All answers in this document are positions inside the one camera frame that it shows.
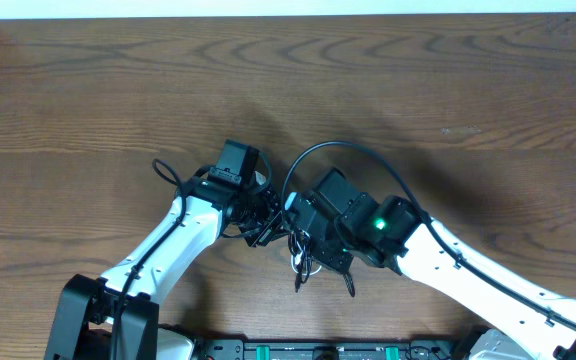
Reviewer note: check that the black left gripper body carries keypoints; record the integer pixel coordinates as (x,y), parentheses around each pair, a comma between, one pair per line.
(260,215)

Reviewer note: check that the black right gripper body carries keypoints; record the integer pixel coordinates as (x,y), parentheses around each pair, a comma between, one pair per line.
(333,252)

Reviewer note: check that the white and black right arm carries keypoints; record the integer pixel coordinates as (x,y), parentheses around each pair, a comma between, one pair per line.
(394,235)

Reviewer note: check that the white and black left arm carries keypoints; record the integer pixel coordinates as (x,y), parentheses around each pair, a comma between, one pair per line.
(116,315)

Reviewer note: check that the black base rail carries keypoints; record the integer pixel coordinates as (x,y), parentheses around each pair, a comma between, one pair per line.
(318,350)

